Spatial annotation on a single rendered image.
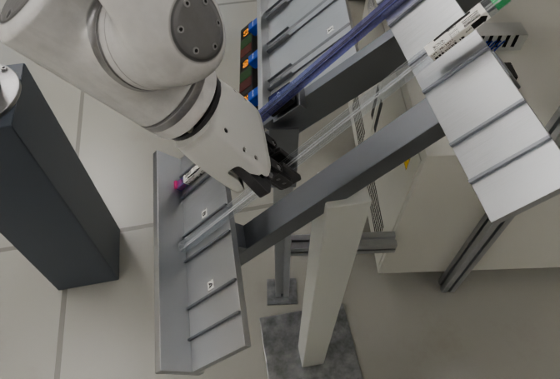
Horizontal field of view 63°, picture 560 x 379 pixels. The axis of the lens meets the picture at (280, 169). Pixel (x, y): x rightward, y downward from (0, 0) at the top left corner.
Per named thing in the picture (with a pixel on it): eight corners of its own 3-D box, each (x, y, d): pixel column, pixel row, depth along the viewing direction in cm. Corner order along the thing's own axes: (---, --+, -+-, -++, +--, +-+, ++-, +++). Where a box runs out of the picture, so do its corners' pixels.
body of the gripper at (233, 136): (152, 82, 48) (223, 132, 56) (153, 159, 42) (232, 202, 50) (206, 42, 45) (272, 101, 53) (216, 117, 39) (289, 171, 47)
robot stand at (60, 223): (57, 291, 138) (-95, 140, 82) (63, 238, 148) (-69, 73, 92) (119, 280, 140) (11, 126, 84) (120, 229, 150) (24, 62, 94)
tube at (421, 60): (504, -8, 41) (499, -15, 40) (512, 2, 40) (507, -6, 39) (184, 245, 67) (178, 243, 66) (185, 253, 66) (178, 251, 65)
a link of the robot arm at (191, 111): (133, 77, 46) (157, 92, 48) (132, 143, 41) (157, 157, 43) (195, 29, 43) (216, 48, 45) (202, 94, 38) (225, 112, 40)
